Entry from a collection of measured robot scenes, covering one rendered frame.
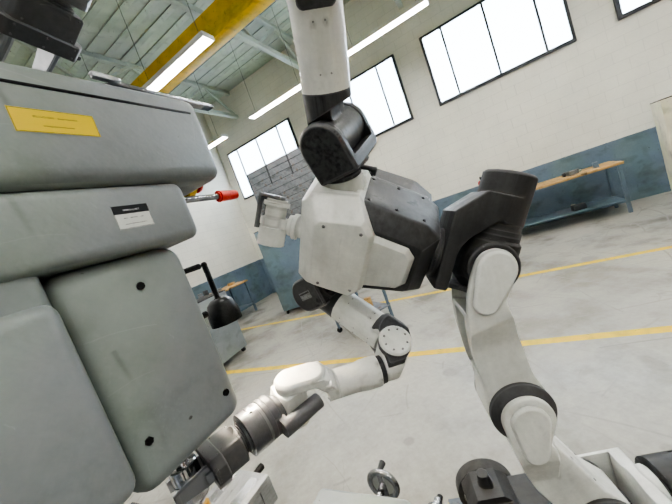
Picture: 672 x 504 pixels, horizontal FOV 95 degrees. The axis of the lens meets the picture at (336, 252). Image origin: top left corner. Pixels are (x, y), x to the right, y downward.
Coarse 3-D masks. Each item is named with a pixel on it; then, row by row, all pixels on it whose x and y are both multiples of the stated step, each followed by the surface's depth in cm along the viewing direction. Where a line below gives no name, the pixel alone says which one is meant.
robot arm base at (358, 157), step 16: (320, 128) 55; (336, 128) 55; (368, 128) 65; (304, 144) 58; (320, 144) 57; (336, 144) 56; (368, 144) 63; (320, 160) 59; (336, 160) 58; (352, 160) 57; (320, 176) 61; (336, 176) 60
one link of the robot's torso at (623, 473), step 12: (588, 456) 84; (600, 456) 84; (612, 456) 82; (624, 456) 81; (600, 468) 84; (612, 468) 84; (624, 468) 78; (636, 468) 77; (612, 480) 85; (624, 480) 80; (636, 480) 74; (648, 480) 73; (624, 492) 82; (636, 492) 76; (648, 492) 71; (660, 492) 71
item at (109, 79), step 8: (96, 72) 45; (104, 80) 47; (112, 80) 47; (120, 80) 48; (128, 88) 50; (136, 88) 51; (144, 88) 53; (168, 96) 57; (176, 96) 58; (192, 104) 62; (200, 104) 63; (208, 104) 65
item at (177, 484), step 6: (198, 462) 55; (198, 468) 54; (186, 474) 52; (192, 474) 52; (174, 480) 51; (180, 480) 51; (186, 480) 52; (174, 486) 52; (180, 486) 51; (204, 492) 53; (192, 498) 52; (198, 498) 52
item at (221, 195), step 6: (216, 192) 63; (222, 192) 63; (228, 192) 64; (234, 192) 66; (186, 198) 56; (192, 198) 57; (198, 198) 58; (204, 198) 59; (210, 198) 60; (216, 198) 62; (222, 198) 63; (228, 198) 64; (234, 198) 66
